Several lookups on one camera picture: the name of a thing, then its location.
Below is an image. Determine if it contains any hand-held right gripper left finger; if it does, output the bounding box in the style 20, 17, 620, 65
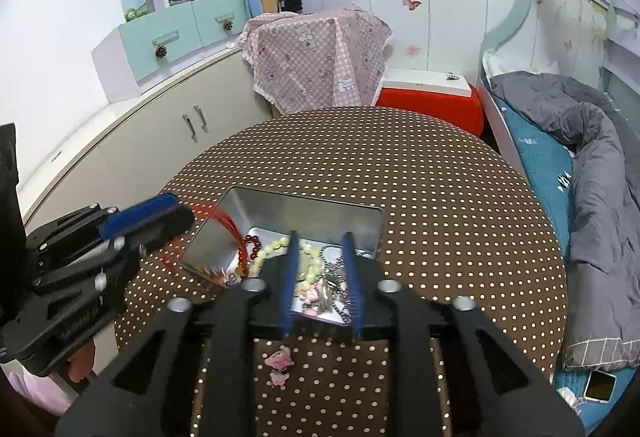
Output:
55, 231, 302, 437

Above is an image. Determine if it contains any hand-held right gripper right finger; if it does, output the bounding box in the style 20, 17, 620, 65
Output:
341, 231, 586, 437

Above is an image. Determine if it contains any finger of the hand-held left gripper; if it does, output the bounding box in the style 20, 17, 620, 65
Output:
26, 193, 197, 264
31, 237, 147, 314

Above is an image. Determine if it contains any grey metal box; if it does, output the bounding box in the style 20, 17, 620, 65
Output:
180, 187, 386, 343

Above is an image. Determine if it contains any red string bracelet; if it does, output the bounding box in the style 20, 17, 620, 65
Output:
190, 202, 251, 285

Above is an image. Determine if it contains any person's left forearm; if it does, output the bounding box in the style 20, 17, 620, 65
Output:
7, 369, 76, 418

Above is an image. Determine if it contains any person's left hand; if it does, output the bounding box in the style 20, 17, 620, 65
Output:
67, 339, 98, 383

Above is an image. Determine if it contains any beige cabinet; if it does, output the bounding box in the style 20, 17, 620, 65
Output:
22, 48, 276, 238

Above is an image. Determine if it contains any deep pink charm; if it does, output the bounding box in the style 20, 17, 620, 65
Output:
264, 349, 293, 370

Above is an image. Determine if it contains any brown polka dot tablecloth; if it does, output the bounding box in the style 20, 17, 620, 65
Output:
114, 106, 568, 437

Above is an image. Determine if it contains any lilac chest with teal drawers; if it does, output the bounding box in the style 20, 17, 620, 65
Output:
91, 0, 246, 100

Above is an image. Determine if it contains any red stool with white top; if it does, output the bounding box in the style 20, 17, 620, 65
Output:
375, 68, 486, 138

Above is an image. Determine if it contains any pink checked cloth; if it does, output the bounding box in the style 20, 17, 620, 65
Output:
236, 3, 393, 112

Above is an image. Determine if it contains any teal and white bed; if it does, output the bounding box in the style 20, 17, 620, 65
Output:
477, 0, 640, 433

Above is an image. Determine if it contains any grey blanket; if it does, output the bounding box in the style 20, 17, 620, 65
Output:
487, 72, 640, 373

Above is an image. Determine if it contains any smartphone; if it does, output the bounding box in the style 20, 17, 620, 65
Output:
582, 369, 617, 404

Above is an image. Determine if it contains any yellow bead bracelet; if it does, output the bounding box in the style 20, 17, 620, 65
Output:
249, 237, 325, 294

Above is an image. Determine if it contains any dark red bead bracelet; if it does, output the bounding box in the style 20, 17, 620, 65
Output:
235, 231, 264, 279

